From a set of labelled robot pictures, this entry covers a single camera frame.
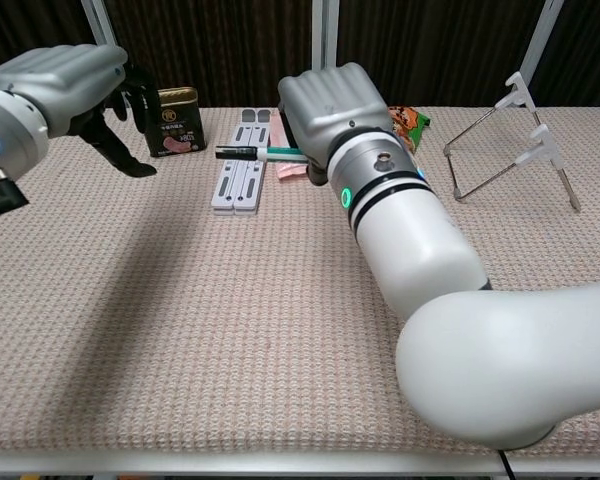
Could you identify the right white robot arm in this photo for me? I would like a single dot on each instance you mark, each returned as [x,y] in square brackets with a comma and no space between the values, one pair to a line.
[430,260]

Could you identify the white green marker pen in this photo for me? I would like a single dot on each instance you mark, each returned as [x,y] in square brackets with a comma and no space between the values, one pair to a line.
[282,154]

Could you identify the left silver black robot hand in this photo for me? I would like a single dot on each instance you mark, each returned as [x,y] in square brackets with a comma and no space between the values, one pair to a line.
[65,80]

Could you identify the green orange snack bag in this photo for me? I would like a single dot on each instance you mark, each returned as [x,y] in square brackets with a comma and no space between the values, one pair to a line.
[412,125]

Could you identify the white folding laptop stand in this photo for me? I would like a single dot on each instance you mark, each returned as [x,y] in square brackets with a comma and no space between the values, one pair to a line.
[240,185]

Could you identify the dark brown pleated curtain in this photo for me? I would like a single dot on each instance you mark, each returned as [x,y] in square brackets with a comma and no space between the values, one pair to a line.
[590,50]
[215,50]
[430,50]
[30,25]

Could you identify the white partition frame post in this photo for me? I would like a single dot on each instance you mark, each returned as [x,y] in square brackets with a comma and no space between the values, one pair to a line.
[540,45]
[325,30]
[100,22]

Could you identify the black marker cap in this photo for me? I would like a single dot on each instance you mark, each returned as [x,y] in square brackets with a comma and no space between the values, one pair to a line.
[236,152]

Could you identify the pink wet wipes pack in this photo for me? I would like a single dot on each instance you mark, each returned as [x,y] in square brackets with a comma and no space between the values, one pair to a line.
[290,171]

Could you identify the gold black luncheon meat tin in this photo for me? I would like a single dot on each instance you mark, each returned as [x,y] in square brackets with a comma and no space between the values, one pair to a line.
[177,125]

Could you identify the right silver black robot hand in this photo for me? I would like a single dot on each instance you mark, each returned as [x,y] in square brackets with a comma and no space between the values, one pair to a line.
[330,105]

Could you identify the beige woven tablecloth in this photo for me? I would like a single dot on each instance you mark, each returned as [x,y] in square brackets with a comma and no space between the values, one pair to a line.
[180,300]

